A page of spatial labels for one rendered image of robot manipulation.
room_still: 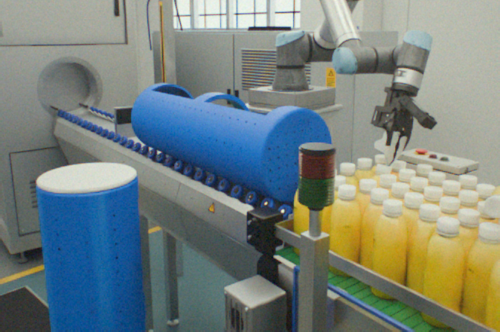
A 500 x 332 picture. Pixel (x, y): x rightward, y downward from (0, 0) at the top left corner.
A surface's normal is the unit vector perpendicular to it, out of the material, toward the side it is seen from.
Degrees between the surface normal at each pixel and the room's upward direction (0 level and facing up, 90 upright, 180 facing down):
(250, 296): 0
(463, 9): 90
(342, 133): 90
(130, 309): 90
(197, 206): 70
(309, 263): 90
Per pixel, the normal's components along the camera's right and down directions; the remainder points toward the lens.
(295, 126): 0.61, 0.18
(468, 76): -0.69, 0.16
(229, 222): -0.75, -0.20
